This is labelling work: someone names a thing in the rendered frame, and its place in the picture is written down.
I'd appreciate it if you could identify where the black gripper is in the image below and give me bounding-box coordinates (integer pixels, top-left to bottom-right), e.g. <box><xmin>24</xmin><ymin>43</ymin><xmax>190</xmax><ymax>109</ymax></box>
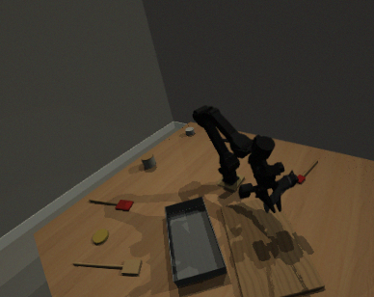
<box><xmin>239</xmin><ymin>163</ymin><xmax>281</xmax><ymax>213</ymax></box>

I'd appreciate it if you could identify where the dark grey roasting tin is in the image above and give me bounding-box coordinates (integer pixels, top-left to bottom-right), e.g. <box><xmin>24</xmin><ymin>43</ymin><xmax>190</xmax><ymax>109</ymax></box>
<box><xmin>164</xmin><ymin>196</ymin><xmax>227</xmax><ymax>287</ymax></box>

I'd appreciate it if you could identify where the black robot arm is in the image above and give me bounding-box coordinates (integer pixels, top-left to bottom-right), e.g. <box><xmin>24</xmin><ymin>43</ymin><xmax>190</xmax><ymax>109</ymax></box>
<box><xmin>193</xmin><ymin>105</ymin><xmax>284</xmax><ymax>185</ymax></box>

